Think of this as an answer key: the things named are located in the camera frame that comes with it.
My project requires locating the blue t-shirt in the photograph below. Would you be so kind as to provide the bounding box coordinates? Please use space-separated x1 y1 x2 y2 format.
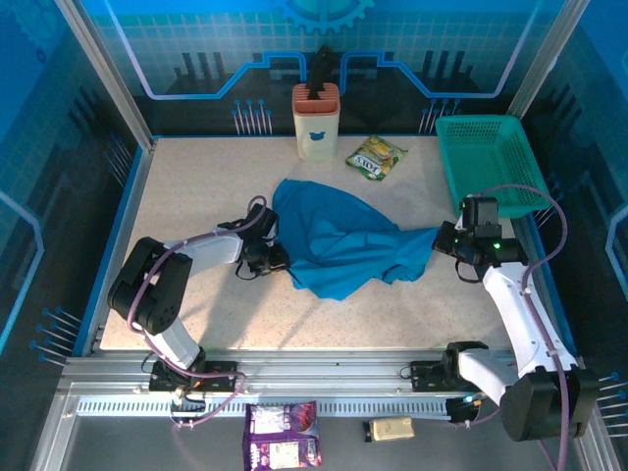
272 179 443 301

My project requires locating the teal plastic basket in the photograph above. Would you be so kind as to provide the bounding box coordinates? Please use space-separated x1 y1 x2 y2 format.
435 115 552 220

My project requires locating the green yellow candy bag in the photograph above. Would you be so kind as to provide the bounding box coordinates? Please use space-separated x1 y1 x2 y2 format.
345 135 410 183

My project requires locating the cream knife block orange top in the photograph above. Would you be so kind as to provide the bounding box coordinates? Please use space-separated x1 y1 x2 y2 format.
291 81 341 162

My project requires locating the small black controller board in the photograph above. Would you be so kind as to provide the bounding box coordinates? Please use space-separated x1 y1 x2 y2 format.
169 391 207 413
445 394 485 424

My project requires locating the purple snack bag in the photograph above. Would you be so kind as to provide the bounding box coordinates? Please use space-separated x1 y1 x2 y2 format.
241 400 324 470

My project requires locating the beige sponge block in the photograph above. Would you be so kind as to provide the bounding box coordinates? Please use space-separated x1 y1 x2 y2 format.
362 416 416 444

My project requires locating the aluminium mounting rail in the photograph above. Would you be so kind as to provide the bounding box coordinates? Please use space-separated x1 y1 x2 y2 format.
58 347 588 393

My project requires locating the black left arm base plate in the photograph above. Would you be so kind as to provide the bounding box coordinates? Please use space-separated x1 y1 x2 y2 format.
148 360 238 393

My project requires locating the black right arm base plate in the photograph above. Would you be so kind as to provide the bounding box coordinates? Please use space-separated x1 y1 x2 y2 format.
409 360 472 393

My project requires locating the slotted grey cable duct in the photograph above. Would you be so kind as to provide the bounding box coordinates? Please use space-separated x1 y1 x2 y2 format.
76 396 455 419

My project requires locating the black knife handle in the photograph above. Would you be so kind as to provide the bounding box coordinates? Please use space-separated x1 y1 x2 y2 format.
306 48 329 98
316 44 338 99

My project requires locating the aluminium frame post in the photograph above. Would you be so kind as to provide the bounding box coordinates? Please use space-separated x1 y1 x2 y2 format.
504 0 593 119
53 0 159 151

